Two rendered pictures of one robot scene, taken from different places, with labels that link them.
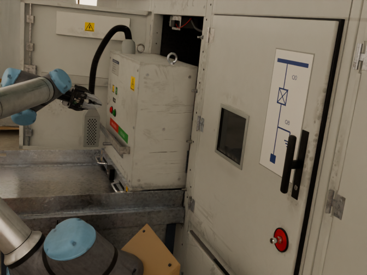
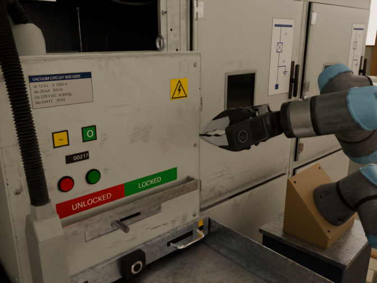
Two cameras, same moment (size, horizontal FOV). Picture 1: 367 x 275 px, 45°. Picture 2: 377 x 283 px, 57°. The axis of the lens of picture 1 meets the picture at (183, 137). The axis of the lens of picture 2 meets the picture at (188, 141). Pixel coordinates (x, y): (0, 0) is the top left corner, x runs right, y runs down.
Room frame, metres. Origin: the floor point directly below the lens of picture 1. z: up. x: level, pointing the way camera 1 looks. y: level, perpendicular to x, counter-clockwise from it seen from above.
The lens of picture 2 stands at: (1.91, 1.02, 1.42)
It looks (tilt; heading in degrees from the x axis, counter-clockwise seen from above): 17 degrees down; 251
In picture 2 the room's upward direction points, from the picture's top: straight up
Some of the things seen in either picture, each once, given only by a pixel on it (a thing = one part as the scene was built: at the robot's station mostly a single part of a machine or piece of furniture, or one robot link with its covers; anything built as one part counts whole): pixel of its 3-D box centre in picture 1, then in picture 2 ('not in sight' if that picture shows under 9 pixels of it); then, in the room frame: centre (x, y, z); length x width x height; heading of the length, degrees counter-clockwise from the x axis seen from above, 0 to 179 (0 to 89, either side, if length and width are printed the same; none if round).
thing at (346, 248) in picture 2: not in sight; (318, 229); (1.08, 0.10, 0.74); 0.32 x 0.32 x 0.02; 27
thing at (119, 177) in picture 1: (118, 172); (125, 258); (1.82, 0.26, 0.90); 0.54 x 0.05 x 0.06; 23
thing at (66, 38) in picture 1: (85, 82); not in sight; (2.22, 0.52, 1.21); 0.63 x 0.07 x 0.74; 92
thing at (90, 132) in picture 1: (91, 127); (47, 256); (1.98, 0.42, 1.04); 0.08 x 0.05 x 0.17; 113
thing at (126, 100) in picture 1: (118, 114); (123, 164); (1.81, 0.28, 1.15); 0.48 x 0.01 x 0.48; 23
